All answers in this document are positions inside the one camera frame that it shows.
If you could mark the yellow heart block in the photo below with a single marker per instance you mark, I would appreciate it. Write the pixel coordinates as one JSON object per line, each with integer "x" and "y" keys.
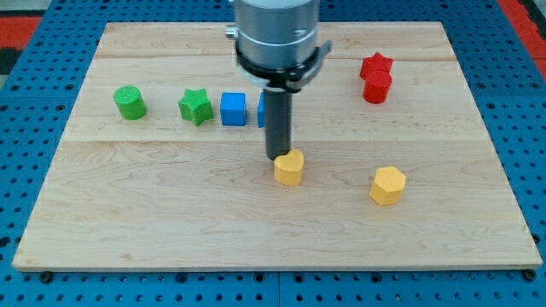
{"x": 288, "y": 168}

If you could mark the blue cube block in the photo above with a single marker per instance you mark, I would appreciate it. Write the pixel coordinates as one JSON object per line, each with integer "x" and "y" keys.
{"x": 233, "y": 109}

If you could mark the yellow hexagon block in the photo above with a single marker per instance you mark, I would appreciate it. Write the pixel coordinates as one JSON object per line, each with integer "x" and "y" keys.
{"x": 388, "y": 186}

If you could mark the wooden board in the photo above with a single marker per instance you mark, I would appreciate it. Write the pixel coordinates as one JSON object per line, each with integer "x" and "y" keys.
{"x": 161, "y": 194}

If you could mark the green cylinder block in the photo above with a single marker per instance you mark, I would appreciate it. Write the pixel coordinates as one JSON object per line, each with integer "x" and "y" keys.
{"x": 130, "y": 103}

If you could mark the red cylinder block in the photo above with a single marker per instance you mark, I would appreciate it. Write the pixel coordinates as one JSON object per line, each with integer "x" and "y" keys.
{"x": 377, "y": 86}

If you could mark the red star block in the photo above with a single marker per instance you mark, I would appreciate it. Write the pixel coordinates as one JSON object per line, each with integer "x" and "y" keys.
{"x": 376, "y": 62}

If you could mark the blue block behind pusher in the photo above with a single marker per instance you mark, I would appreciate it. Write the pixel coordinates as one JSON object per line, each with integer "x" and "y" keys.
{"x": 261, "y": 111}

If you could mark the green star block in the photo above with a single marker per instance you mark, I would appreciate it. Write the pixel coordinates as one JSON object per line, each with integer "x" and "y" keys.
{"x": 195, "y": 106}

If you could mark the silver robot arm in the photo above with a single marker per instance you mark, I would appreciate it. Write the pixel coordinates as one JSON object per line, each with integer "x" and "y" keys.
{"x": 276, "y": 42}

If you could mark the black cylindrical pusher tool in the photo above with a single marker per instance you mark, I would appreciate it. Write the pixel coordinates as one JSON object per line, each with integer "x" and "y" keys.
{"x": 278, "y": 123}

